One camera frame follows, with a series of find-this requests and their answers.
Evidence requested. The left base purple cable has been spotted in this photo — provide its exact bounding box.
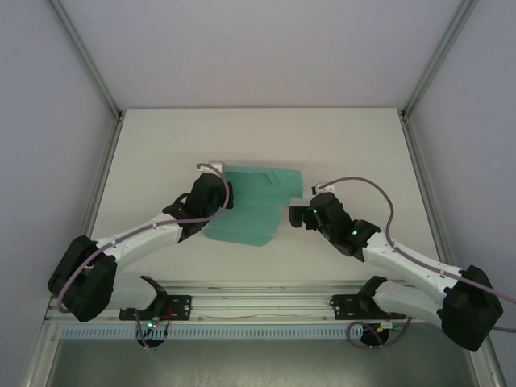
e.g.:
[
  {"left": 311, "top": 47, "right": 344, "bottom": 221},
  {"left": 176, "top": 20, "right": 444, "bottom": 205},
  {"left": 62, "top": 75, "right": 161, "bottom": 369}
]
[{"left": 132, "top": 308, "right": 155, "bottom": 350}]

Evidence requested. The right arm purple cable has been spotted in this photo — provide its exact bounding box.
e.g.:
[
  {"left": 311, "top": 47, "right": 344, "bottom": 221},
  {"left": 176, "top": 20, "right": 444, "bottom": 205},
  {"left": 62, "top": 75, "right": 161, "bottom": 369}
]
[{"left": 324, "top": 176, "right": 516, "bottom": 334}]

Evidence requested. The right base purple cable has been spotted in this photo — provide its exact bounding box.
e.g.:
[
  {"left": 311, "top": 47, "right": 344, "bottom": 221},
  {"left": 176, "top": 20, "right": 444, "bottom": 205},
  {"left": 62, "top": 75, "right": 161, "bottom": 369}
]
[{"left": 347, "top": 317, "right": 414, "bottom": 350}]

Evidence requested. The teal cardboard box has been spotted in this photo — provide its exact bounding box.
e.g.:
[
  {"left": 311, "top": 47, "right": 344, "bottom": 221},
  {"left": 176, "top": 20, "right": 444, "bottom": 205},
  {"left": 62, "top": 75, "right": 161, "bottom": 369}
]
[{"left": 203, "top": 164, "right": 304, "bottom": 248}]

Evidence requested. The long aluminium mounting rail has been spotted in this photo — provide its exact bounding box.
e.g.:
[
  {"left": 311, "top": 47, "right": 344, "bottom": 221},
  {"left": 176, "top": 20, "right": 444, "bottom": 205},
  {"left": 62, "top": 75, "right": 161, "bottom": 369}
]
[{"left": 43, "top": 281, "right": 444, "bottom": 324}]

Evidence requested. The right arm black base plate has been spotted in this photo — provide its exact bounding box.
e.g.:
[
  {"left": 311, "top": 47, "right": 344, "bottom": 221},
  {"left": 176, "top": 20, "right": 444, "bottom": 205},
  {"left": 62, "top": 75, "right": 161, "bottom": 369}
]
[{"left": 327, "top": 293, "right": 390, "bottom": 322}]

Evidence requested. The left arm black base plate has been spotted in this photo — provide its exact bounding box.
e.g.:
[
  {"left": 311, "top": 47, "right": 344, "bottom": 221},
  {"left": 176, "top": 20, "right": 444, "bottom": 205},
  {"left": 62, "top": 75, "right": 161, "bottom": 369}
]
[{"left": 119, "top": 294, "right": 193, "bottom": 322}]

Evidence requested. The aluminium table side rail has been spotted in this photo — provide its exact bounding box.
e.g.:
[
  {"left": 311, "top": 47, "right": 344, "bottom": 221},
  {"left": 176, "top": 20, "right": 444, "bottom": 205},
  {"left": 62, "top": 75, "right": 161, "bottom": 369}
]
[
  {"left": 399, "top": 114, "right": 456, "bottom": 269},
  {"left": 50, "top": 114, "right": 125, "bottom": 299}
]

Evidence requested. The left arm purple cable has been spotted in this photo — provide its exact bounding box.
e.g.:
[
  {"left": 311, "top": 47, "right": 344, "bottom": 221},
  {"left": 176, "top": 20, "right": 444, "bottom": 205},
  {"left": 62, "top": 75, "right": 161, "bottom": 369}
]
[{"left": 56, "top": 162, "right": 236, "bottom": 315}]

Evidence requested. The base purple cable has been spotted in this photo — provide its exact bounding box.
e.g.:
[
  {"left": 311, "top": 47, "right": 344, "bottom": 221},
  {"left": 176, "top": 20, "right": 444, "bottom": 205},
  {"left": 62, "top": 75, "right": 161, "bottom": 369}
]
[
  {"left": 347, "top": 317, "right": 414, "bottom": 350},
  {"left": 132, "top": 308, "right": 155, "bottom": 350}
]

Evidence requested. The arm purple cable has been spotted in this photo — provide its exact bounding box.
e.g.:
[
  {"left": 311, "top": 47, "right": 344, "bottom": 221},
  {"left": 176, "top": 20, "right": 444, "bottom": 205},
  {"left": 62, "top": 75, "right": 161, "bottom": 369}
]
[
  {"left": 324, "top": 176, "right": 516, "bottom": 334},
  {"left": 56, "top": 162, "right": 236, "bottom": 315}
]

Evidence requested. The black cable grommet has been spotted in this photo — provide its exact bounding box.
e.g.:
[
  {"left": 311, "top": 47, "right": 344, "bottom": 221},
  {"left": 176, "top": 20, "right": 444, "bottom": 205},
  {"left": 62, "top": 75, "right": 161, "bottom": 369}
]
[
  {"left": 360, "top": 323, "right": 391, "bottom": 349},
  {"left": 136, "top": 336, "right": 166, "bottom": 350}
]

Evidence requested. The slotted grey cable duct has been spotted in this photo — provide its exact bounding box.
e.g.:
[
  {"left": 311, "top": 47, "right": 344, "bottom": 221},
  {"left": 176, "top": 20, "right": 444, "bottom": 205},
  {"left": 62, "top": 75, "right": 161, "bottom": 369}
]
[{"left": 59, "top": 325, "right": 404, "bottom": 340}]

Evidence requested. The aluminium frame post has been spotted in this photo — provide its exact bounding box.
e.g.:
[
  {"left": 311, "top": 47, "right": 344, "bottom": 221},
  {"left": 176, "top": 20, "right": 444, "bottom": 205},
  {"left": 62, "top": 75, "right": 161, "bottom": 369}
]
[
  {"left": 50, "top": 0, "right": 123, "bottom": 118},
  {"left": 400, "top": 0, "right": 481, "bottom": 118}
]

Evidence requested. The grey metal sheet panel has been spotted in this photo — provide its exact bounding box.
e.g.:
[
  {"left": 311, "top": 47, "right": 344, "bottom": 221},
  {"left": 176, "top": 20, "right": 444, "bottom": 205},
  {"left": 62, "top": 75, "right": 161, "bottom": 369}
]
[{"left": 42, "top": 337, "right": 479, "bottom": 387}]

